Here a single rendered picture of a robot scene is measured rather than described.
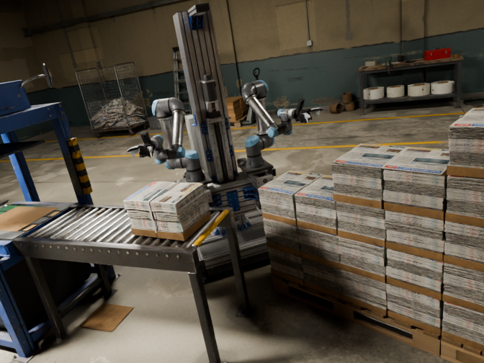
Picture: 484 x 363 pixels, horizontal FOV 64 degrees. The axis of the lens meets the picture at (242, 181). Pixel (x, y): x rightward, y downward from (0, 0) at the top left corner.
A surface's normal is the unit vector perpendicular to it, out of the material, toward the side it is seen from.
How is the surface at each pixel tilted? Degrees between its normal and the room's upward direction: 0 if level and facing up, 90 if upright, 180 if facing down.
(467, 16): 90
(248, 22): 90
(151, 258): 90
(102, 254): 90
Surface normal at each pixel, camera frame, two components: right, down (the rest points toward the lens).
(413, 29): -0.36, 0.37
